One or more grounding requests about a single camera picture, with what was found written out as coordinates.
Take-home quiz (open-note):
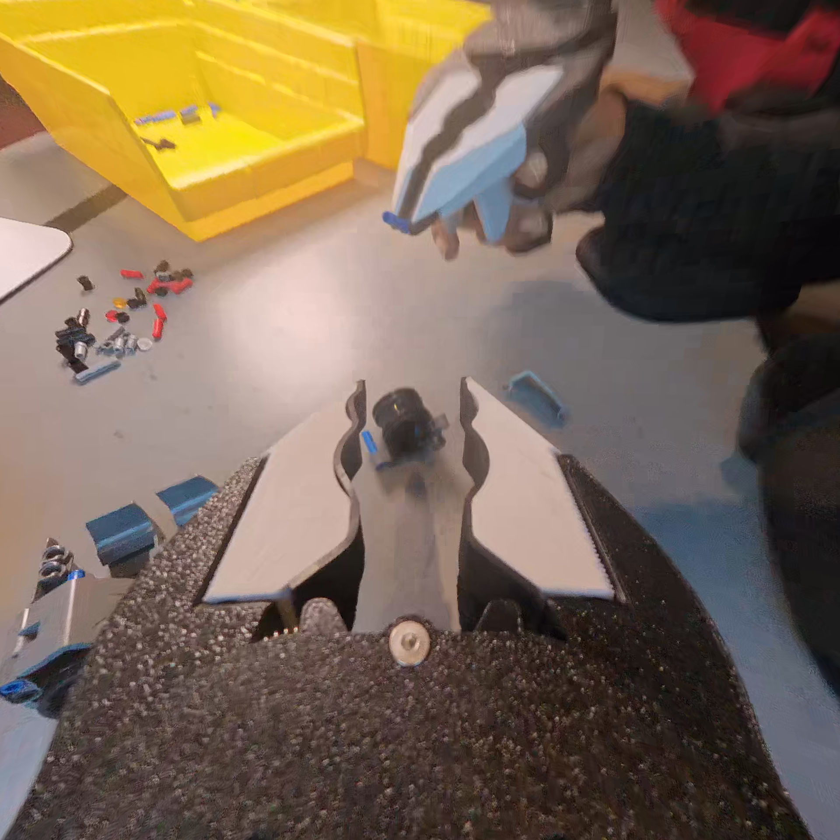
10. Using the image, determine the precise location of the person's right hand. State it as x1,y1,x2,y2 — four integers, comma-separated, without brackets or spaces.
430,88,629,260

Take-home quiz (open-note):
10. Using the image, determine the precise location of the white flat pad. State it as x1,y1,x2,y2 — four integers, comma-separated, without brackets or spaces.
0,217,73,305

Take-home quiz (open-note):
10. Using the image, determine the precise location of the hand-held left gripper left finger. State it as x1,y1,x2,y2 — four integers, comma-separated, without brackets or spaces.
200,379,368,632

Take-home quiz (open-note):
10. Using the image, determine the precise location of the black round toy lens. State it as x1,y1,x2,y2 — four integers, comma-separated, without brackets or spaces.
372,387,448,466

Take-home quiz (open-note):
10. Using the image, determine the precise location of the wooden table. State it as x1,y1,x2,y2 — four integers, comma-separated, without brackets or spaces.
604,0,694,106

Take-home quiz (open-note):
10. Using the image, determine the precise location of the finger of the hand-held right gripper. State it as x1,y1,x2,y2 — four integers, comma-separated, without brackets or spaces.
410,64,567,228
392,66,490,227

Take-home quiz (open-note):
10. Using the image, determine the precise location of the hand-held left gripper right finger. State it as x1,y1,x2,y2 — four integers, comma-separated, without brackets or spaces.
458,376,618,632

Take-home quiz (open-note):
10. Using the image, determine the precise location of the grey brick head assembly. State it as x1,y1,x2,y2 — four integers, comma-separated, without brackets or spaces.
0,476,221,719

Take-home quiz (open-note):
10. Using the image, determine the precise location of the yellow plastic storage bin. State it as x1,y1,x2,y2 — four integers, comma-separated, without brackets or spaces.
197,0,493,173
0,16,365,242

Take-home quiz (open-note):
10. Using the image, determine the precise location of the grey curved brick panel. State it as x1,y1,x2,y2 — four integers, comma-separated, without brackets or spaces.
504,371,571,429

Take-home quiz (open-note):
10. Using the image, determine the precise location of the pile of small brick parts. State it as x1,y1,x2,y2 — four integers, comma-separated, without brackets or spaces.
54,259,194,386

